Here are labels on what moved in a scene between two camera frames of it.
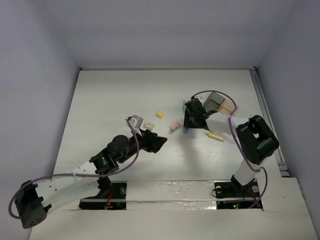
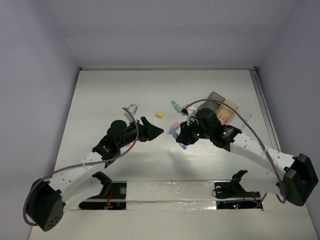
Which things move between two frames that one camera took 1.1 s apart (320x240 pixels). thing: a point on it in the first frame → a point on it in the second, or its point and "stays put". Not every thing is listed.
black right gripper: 187,122 → 185,137
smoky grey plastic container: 214,101 stays put
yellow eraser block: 160,115 stays put
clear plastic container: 239,116 stays put
